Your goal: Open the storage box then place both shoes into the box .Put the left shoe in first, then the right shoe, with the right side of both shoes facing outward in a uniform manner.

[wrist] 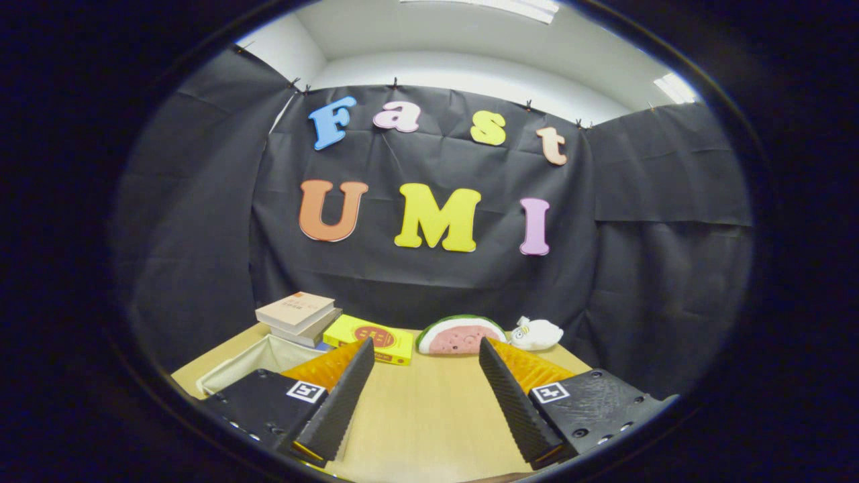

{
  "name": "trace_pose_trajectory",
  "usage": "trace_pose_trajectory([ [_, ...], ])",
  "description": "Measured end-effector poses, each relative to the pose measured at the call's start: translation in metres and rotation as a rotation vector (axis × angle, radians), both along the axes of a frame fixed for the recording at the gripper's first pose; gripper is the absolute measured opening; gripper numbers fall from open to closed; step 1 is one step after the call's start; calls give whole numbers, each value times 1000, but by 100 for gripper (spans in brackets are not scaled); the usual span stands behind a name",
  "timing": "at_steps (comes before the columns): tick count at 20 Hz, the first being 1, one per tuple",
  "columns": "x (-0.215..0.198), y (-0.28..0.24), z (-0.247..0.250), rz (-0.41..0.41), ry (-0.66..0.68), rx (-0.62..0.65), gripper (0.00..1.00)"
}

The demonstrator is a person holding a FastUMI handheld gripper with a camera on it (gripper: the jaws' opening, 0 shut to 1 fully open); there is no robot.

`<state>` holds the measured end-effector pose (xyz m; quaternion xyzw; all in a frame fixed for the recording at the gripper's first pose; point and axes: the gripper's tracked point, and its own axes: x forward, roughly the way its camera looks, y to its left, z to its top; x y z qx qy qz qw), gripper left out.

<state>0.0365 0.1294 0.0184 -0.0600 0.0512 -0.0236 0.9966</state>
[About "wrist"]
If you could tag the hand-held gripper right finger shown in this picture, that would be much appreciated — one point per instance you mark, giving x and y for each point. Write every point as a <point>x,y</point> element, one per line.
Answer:
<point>513,402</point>

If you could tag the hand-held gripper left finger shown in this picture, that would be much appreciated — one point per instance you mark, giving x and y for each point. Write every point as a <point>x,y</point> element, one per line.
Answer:
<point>342,402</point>

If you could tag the cream fabric storage box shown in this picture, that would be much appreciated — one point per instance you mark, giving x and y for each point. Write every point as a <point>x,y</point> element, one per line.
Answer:
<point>268,355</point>

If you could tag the blue book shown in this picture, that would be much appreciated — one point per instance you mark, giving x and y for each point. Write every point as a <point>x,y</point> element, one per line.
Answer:
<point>325,347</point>

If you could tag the yellow book with red circle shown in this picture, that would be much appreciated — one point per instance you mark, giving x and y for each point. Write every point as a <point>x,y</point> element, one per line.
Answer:
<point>349,331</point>

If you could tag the white plush toy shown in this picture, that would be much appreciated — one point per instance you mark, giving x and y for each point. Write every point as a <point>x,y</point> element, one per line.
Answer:
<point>537,333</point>

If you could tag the grey white book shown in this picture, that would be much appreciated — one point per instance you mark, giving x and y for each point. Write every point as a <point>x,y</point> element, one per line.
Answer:
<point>322,332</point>

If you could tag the watermelon slice plush toy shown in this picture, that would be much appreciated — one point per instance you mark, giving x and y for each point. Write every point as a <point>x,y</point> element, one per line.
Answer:
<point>460,339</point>

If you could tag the beige paperback book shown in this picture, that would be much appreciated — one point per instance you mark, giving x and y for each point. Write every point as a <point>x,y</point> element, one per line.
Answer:
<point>295,310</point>

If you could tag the small ceiling light panel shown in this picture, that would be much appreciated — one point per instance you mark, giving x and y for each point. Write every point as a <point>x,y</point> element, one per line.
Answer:
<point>674,88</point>

